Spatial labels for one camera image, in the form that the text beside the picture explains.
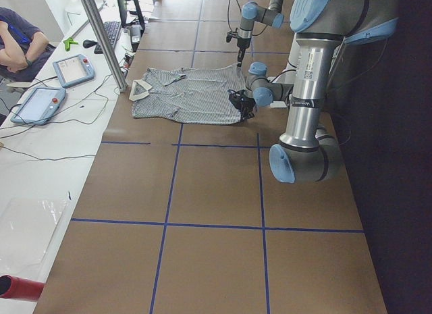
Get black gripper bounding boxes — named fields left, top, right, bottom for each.
left=228, top=89, right=256, bottom=120
left=237, top=37, right=249, bottom=63

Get navy white striped polo shirt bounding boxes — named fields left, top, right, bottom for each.
left=131, top=64, right=245, bottom=125

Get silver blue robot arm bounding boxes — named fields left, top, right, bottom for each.
left=226, top=0, right=284, bottom=67
left=229, top=0, right=399, bottom=184

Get blue tape grid lines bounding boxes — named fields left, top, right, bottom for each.
left=70, top=0, right=365, bottom=314

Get black monitor stand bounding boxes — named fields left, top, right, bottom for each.
left=117, top=0, right=145, bottom=33

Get black keyboard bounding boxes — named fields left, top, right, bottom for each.
left=103, top=21, right=122, bottom=49

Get black computer mouse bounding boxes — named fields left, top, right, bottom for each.
left=82, top=39, right=98, bottom=49

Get upper blue teach pendant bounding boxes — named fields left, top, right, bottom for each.
left=53, top=54, right=95, bottom=88

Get blue teach pendant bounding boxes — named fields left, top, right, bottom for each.
left=53, top=54, right=95, bottom=88
left=11, top=86, right=66, bottom=126

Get green tool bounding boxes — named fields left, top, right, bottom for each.
left=63, top=37, right=78, bottom=51

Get lower blue teach pendant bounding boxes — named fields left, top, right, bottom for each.
left=11, top=86, right=66, bottom=126

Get seated person in purple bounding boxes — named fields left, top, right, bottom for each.
left=1, top=7, right=55, bottom=82

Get clear plastic bag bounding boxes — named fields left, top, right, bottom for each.
left=1, top=198, right=69, bottom=275

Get red cylinder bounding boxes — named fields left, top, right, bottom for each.
left=1, top=275, right=45, bottom=302

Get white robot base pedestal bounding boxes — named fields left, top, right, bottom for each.
left=268, top=40, right=301, bottom=109

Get aluminium camera post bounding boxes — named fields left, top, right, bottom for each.
left=81, top=0, right=127, bottom=93

